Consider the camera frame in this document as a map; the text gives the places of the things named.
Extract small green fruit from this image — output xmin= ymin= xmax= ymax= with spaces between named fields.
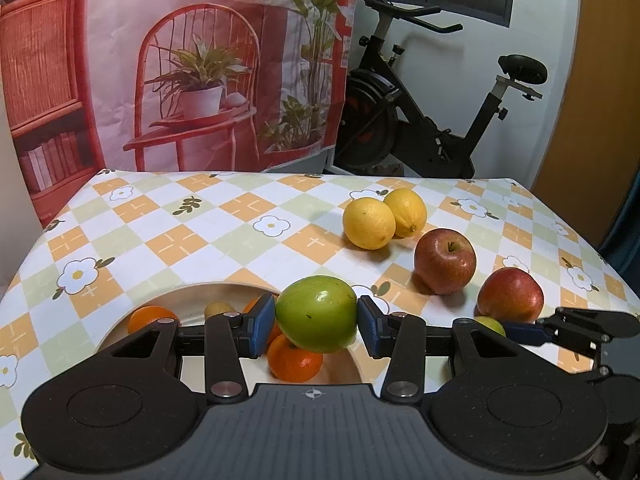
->
xmin=474 ymin=316 xmax=507 ymax=337

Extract large yellow lemon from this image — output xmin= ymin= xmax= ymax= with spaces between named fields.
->
xmin=342 ymin=197 xmax=397 ymax=251

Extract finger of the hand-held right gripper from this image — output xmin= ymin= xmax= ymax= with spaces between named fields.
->
xmin=501 ymin=307 xmax=640 ymax=347
xmin=547 ymin=332 xmax=613 ymax=378

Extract checked floral tablecloth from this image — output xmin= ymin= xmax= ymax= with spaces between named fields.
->
xmin=0 ymin=169 xmax=640 ymax=466

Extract orange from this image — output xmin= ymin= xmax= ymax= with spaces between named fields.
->
xmin=266 ymin=335 xmax=324 ymax=382
xmin=127 ymin=305 xmax=180 ymax=335
xmin=242 ymin=296 xmax=282 ymax=346

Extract green apple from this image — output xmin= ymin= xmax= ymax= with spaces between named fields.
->
xmin=275 ymin=276 xmax=360 ymax=353

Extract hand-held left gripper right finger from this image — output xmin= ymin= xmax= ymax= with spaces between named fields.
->
xmin=356 ymin=295 xmax=526 ymax=403

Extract small yellow lemon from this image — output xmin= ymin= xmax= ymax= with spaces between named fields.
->
xmin=384 ymin=188 xmax=427 ymax=238

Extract red apple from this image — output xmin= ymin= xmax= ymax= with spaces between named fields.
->
xmin=476 ymin=267 xmax=545 ymax=324
xmin=414 ymin=228 xmax=477 ymax=296

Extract printed red chair backdrop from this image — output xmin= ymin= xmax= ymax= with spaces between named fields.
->
xmin=0 ymin=0 xmax=362 ymax=228

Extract black exercise bike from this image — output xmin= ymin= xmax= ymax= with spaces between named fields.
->
xmin=334 ymin=0 xmax=548 ymax=179

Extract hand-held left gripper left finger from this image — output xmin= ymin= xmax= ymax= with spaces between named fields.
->
xmin=102 ymin=292 xmax=277 ymax=403

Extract beige round plate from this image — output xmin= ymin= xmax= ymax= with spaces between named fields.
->
xmin=95 ymin=282 xmax=363 ymax=393

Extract brown wooden door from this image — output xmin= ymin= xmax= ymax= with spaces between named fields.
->
xmin=530 ymin=0 xmax=640 ymax=251

